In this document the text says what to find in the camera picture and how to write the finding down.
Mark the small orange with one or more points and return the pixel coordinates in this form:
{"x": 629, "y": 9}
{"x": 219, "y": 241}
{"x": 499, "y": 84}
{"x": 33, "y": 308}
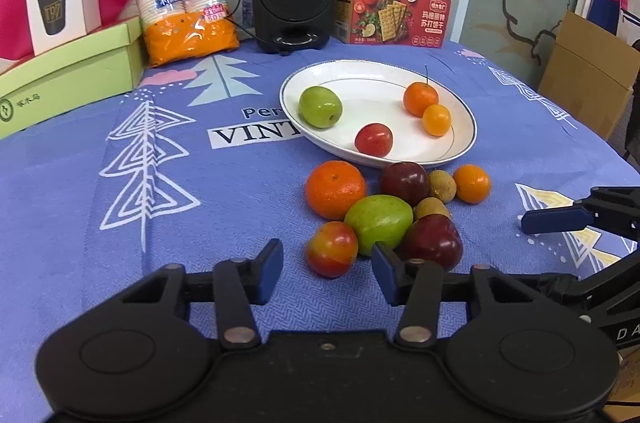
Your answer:
{"x": 473, "y": 183}

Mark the dark red apple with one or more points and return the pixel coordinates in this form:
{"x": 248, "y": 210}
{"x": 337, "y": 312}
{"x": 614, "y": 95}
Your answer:
{"x": 432, "y": 238}

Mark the orange tangerine with stem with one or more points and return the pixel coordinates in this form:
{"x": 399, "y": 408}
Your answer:
{"x": 420, "y": 95}

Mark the yellow-orange kumquat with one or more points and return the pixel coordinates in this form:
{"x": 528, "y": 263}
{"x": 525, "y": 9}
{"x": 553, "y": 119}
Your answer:
{"x": 436, "y": 120}

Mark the red cracker box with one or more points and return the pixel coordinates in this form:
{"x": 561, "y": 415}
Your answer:
{"x": 420, "y": 23}

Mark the dark red plum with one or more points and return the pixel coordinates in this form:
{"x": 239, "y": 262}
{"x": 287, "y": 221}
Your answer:
{"x": 407, "y": 181}

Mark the large green mango fruit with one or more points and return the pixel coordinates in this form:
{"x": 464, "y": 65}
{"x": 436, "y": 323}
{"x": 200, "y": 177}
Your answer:
{"x": 379, "y": 218}

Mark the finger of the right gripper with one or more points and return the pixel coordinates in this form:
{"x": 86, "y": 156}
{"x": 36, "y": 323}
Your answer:
{"x": 566, "y": 218}

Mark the light green shoe box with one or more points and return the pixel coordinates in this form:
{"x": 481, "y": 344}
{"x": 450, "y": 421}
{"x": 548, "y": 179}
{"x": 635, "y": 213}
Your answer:
{"x": 100, "y": 65}

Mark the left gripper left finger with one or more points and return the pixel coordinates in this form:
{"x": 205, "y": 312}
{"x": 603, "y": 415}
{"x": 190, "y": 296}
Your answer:
{"x": 145, "y": 352}

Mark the large cardboard carton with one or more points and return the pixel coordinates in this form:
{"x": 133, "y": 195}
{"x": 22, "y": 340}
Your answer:
{"x": 590, "y": 74}

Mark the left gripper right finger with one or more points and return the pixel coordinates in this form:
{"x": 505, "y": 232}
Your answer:
{"x": 514, "y": 345}

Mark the small green apple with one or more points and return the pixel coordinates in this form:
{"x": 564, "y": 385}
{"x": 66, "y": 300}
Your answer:
{"x": 320, "y": 107}

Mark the tan longan fruit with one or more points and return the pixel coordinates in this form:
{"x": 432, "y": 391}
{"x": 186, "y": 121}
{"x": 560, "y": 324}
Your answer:
{"x": 442, "y": 186}
{"x": 430, "y": 206}

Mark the white round plate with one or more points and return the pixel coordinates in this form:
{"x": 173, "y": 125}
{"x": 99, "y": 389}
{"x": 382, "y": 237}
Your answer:
{"x": 371, "y": 92}

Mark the red cherry tomato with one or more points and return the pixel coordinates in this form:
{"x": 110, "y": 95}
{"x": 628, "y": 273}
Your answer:
{"x": 375, "y": 139}

